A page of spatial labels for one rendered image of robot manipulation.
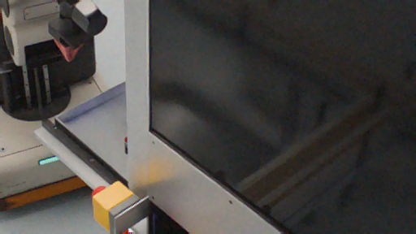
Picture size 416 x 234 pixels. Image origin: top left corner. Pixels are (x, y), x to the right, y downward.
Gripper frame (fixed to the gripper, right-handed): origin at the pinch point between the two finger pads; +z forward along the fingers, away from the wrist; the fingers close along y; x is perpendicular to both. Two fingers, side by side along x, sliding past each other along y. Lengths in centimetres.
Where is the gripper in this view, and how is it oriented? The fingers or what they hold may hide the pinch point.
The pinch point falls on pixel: (70, 58)
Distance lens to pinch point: 180.9
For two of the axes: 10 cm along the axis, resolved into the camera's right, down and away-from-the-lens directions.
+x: 7.6, -4.2, 5.0
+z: -0.9, 6.9, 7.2
